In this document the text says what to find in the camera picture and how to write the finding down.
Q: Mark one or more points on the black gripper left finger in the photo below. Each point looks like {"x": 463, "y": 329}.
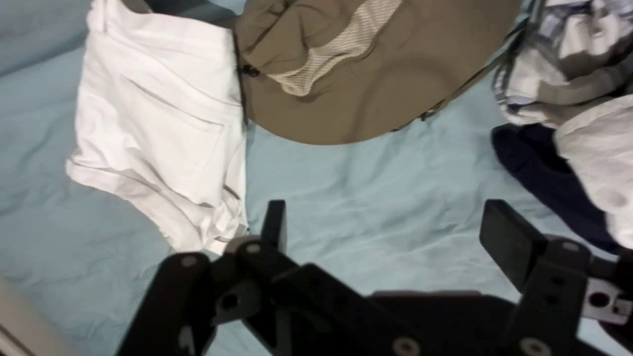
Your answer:
{"x": 297, "y": 297}

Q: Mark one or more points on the grey white plaid garment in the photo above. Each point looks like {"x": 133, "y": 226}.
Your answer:
{"x": 566, "y": 40}

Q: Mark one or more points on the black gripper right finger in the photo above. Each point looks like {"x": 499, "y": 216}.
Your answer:
{"x": 546, "y": 297}

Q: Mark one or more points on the white shorts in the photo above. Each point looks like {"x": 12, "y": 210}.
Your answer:
{"x": 159, "y": 119}

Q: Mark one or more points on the light blue bed sheet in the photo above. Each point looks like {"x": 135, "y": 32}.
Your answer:
{"x": 368, "y": 198}

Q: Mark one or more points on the khaki garment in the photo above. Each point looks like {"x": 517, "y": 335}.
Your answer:
{"x": 402, "y": 80}

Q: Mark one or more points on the dark garment with swoosh logo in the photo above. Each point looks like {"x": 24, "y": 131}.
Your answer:
{"x": 535, "y": 165}

